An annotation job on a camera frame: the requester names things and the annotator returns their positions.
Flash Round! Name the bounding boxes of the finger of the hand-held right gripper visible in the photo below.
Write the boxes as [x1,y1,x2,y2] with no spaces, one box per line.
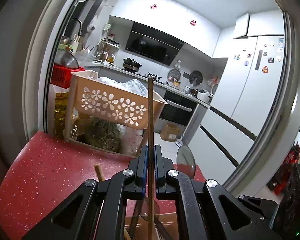
[238,194,282,222]

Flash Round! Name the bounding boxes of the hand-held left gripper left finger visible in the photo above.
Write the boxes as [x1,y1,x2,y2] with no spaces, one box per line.
[21,145,149,240]

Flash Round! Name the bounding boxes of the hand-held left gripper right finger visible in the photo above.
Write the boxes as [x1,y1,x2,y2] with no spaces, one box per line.
[154,144,282,240]

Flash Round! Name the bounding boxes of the beige perforated utensil holder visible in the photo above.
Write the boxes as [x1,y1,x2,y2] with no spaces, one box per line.
[124,211,180,240]

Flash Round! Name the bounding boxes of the black-handled metal spoon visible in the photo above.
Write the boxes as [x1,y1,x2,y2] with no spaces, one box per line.
[176,144,196,179]

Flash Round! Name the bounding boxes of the red hanging decoration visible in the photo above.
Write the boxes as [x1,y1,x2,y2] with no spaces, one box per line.
[267,142,300,193]

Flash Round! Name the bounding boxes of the plastic bag of greens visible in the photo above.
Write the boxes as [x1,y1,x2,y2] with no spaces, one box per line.
[84,119,122,153]

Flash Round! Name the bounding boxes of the cardboard box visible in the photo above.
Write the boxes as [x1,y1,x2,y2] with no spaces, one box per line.
[160,122,183,142]

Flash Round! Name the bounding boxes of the black built-in oven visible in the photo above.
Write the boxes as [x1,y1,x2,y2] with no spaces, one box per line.
[159,90,199,128]

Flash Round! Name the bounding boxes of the beige flower-cutout storage cart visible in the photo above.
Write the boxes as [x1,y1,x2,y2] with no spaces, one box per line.
[63,70,168,143]

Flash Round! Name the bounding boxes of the yellow bag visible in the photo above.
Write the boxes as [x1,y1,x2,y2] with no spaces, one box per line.
[54,90,72,138]

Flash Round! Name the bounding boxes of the white rice cooker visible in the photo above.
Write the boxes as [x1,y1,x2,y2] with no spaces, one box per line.
[197,89,214,103]

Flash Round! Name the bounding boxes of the white refrigerator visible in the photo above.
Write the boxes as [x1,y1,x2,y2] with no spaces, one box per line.
[184,35,285,178]

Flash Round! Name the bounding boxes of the clear plastic bags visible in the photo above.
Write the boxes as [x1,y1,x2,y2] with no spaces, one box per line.
[96,76,150,98]

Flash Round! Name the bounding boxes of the round sectioned hanging rack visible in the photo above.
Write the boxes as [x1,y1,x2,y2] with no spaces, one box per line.
[190,70,203,85]

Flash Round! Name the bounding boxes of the round hanging strainer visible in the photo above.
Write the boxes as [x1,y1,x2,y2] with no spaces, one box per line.
[167,69,181,82]

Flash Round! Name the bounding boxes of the red plastic basket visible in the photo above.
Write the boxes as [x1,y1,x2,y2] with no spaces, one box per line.
[52,65,85,89]

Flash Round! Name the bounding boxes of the black wok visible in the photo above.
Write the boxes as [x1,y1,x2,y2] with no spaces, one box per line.
[122,57,142,70]

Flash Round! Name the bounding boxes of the steel pot lid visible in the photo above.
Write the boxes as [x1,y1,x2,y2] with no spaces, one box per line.
[57,51,79,68]

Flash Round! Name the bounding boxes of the spice rack with jars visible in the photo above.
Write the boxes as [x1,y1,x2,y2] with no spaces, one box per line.
[94,37,120,64]

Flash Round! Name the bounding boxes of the black range hood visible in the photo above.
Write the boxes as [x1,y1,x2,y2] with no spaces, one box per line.
[125,22,185,66]

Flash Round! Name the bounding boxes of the kitchen faucet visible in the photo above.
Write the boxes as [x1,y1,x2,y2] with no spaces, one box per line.
[65,19,83,43]

